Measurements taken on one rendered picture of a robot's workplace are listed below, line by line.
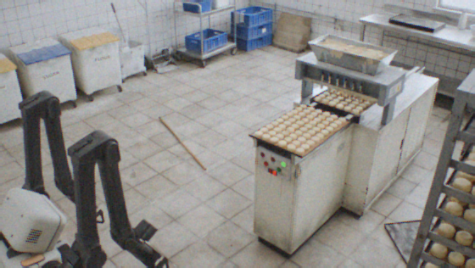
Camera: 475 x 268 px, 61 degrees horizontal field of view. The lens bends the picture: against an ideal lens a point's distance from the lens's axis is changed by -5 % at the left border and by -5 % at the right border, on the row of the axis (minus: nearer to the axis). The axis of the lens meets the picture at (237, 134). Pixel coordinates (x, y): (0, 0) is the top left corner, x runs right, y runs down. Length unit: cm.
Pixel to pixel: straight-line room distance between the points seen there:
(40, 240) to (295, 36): 602
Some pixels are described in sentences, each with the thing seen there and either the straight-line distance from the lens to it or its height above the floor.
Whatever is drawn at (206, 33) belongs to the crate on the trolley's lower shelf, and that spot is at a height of 32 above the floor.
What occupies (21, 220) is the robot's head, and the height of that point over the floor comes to 136.
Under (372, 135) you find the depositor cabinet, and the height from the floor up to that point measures 79.
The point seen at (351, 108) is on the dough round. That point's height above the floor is 91.
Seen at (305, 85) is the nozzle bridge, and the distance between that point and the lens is 331.
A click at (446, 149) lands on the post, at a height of 164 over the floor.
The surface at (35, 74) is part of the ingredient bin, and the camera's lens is 509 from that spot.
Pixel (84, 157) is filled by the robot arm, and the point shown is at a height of 160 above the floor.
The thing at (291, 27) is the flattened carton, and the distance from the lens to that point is 712.
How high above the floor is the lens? 223
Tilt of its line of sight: 30 degrees down
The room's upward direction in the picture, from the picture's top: straight up
